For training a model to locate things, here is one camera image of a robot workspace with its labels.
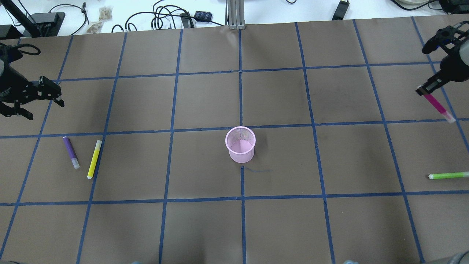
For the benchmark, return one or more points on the pink mesh cup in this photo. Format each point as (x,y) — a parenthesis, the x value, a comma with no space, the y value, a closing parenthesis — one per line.
(240,142)

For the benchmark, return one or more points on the green pen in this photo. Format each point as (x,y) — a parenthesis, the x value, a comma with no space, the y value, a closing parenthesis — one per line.
(453,175)

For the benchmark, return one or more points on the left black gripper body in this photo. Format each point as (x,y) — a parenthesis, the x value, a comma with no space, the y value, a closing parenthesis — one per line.
(11,81)

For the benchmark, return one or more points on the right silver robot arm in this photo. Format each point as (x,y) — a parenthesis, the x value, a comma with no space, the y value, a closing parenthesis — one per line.
(455,66)

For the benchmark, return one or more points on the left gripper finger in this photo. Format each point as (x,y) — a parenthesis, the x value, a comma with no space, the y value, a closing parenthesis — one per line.
(19,111)
(59,102)

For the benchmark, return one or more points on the black power adapter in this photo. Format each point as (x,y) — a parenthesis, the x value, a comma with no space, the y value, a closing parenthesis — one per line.
(341,10)

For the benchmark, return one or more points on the pink pen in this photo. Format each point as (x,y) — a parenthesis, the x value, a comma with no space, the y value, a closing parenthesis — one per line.
(440,108)

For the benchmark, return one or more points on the purple pen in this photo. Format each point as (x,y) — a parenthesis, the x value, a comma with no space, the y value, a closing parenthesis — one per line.
(71,152)

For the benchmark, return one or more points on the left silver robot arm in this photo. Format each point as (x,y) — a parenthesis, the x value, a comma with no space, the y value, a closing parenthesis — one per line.
(16,90)

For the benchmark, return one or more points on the yellow pen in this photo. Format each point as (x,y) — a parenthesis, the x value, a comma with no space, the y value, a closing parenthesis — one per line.
(95,156)

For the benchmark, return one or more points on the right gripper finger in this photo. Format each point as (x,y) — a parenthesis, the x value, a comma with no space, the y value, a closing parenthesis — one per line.
(427,88)

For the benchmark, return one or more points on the black device on stand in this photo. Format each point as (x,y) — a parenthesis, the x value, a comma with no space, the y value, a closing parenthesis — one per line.
(46,24)

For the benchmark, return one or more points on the aluminium frame post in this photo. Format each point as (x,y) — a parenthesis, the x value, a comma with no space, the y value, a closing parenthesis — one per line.
(235,15)

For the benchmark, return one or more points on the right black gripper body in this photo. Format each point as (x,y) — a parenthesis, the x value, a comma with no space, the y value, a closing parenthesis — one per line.
(449,70)

